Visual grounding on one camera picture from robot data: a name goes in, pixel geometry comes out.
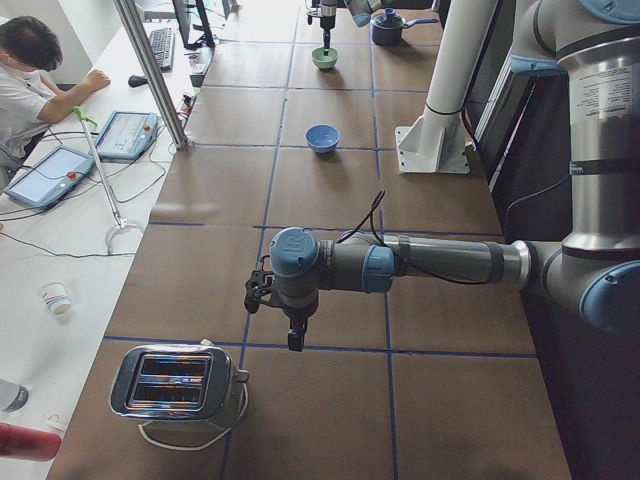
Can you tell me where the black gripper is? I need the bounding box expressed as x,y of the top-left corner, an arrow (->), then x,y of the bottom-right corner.
282,299 -> 318,352
319,4 -> 335,54

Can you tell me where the green bowl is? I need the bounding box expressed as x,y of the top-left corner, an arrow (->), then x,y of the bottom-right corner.
311,47 -> 339,70

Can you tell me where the blue bowl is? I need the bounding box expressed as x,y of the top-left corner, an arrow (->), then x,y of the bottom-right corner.
305,124 -> 341,154

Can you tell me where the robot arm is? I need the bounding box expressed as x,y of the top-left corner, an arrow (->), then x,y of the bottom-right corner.
312,0 -> 389,54
244,1 -> 639,351

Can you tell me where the blue saucepan with lid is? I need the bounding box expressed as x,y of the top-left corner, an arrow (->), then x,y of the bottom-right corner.
371,8 -> 439,46

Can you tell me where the chrome toaster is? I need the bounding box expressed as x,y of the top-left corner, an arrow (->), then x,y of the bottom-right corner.
109,343 -> 249,433

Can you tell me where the black keyboard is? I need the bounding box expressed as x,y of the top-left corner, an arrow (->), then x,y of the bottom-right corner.
148,28 -> 175,72

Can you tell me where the reacher grabber stick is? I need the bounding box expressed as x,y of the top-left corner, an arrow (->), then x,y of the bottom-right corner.
73,106 -> 144,255

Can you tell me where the black computer mouse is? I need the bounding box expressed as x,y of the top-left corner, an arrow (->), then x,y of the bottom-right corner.
127,75 -> 148,88

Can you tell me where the teach pendant far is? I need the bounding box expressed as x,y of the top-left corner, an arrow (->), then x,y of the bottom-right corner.
95,111 -> 159,163

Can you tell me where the teach pendant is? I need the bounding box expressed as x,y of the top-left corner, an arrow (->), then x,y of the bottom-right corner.
4,145 -> 94,209
95,111 -> 159,163

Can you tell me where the paper cup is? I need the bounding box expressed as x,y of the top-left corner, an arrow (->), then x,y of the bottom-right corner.
38,282 -> 71,315

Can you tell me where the teach pendant near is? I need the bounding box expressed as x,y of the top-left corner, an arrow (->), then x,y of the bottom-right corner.
4,145 -> 94,209

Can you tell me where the seated person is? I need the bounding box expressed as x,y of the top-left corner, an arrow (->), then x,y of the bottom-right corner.
1,16 -> 110,170

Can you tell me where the red bottle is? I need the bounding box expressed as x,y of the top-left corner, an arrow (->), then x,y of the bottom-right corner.
1,423 -> 62,462

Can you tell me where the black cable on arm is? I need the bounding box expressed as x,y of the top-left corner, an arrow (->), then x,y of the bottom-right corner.
339,188 -> 494,286

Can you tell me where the white pedestal column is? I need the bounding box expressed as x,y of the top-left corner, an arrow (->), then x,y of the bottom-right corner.
395,0 -> 498,174

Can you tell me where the aluminium frame post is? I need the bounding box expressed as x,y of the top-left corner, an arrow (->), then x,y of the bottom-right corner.
114,0 -> 188,150

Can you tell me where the white toaster cord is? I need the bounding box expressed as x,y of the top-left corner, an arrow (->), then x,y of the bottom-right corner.
136,384 -> 250,450

